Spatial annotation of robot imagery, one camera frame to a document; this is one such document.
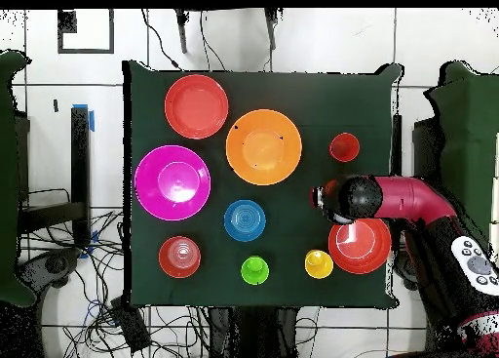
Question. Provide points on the large orange bowl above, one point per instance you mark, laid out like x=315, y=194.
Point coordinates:
x=264, y=147

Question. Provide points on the red cup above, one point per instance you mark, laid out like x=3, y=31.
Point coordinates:
x=344, y=147

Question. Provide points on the small red bowl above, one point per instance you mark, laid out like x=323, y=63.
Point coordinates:
x=179, y=257

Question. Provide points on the blue bowl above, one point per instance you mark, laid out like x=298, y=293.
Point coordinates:
x=245, y=220

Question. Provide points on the black square frame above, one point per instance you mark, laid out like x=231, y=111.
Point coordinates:
x=67, y=22

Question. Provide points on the dark green table cloth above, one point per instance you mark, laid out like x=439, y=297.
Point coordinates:
x=312, y=92

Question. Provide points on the black post with blue tape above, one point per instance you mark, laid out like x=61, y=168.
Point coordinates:
x=80, y=159

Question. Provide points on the large red bowl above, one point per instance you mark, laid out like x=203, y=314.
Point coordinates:
x=360, y=252
x=196, y=106

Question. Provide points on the black table base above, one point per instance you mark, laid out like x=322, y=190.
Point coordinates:
x=249, y=330

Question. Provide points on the yellow cup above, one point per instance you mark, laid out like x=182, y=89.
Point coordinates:
x=319, y=264

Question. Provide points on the green cup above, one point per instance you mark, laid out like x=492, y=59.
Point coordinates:
x=255, y=270

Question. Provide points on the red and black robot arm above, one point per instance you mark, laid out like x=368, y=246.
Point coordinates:
x=409, y=198

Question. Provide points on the large pink bowl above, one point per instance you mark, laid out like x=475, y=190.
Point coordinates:
x=172, y=182

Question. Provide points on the black stand leg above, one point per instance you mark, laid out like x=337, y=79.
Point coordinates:
x=182, y=34
x=271, y=30

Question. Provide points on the black power strip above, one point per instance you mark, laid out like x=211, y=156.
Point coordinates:
x=130, y=326

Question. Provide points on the green cloth covered table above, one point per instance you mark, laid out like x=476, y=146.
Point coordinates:
x=468, y=139
x=9, y=178

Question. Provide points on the black upright bar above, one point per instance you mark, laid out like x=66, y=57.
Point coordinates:
x=396, y=147

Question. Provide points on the black round device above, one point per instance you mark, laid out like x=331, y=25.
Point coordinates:
x=54, y=265

